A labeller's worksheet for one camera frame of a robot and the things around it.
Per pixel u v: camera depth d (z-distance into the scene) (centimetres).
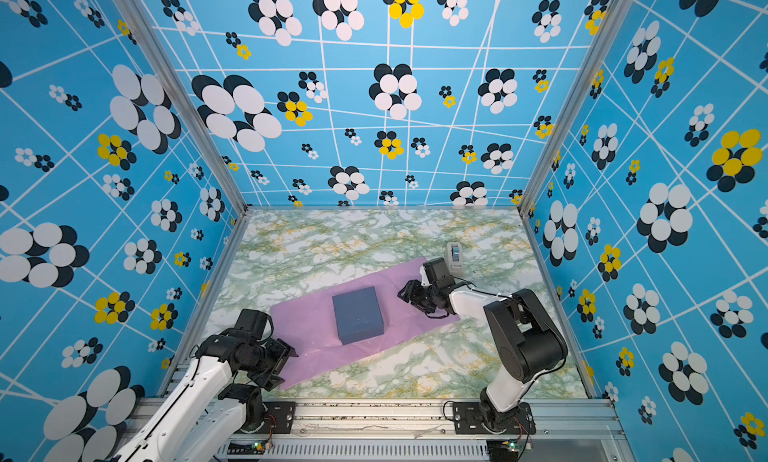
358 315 86
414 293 83
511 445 70
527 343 46
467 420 73
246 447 71
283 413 74
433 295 73
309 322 90
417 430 72
